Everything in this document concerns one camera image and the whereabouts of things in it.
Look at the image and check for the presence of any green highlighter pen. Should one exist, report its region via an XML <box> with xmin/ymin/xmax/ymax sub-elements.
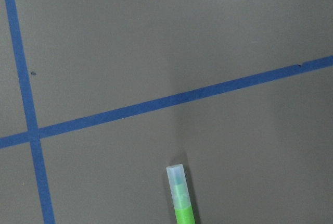
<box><xmin>166</xmin><ymin>164</ymin><xmax>195</xmax><ymax>224</ymax></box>

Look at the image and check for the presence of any brown paper table cover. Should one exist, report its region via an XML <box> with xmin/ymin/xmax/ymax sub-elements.
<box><xmin>1</xmin><ymin>0</ymin><xmax>332</xmax><ymax>223</ymax></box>

